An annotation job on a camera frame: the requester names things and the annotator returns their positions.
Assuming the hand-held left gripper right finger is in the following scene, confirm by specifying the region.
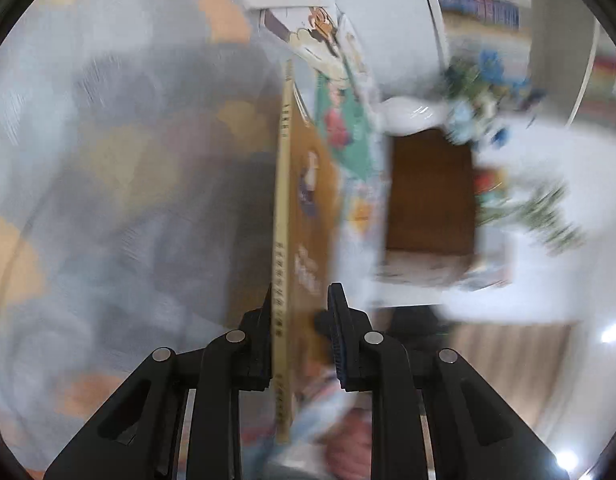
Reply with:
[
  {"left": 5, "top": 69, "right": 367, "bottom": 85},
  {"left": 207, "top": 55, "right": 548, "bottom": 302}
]
[{"left": 327, "top": 282, "right": 571, "bottom": 480}]

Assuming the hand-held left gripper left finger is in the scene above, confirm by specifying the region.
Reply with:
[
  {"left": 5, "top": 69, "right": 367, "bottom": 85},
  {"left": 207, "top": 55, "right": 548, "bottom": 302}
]
[{"left": 42, "top": 282, "right": 273, "bottom": 480}]

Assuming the brown book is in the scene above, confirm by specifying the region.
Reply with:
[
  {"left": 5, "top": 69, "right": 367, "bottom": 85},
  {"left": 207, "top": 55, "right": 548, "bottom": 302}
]
[{"left": 270, "top": 60, "right": 349, "bottom": 446}]

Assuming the white book with grey clouds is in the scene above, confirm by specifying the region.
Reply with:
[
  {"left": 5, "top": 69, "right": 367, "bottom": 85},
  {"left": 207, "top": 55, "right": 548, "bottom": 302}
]
[{"left": 260, "top": 5, "right": 391, "bottom": 261}]

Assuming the row of colourful books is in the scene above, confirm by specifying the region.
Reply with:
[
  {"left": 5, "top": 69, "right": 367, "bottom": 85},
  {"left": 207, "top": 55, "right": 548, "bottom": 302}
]
[{"left": 430, "top": 0, "right": 534, "bottom": 46}]

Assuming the brown wooden cabinet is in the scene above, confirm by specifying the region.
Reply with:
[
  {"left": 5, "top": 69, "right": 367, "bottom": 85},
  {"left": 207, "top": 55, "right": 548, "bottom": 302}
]
[{"left": 385, "top": 130, "right": 481, "bottom": 256}]

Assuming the white ribbed vase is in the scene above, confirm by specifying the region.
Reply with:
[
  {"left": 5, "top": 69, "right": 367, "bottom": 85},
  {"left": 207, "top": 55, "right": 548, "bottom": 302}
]
[{"left": 378, "top": 95, "right": 459, "bottom": 136}]

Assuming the green leafy plant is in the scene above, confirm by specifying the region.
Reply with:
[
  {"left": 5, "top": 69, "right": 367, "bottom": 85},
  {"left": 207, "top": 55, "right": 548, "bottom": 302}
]
[{"left": 478, "top": 170, "right": 589, "bottom": 256}]

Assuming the white bookshelf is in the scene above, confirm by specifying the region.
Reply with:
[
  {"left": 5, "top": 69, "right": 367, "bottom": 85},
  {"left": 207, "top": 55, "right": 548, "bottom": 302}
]
[{"left": 333, "top": 0, "right": 616, "bottom": 126}]

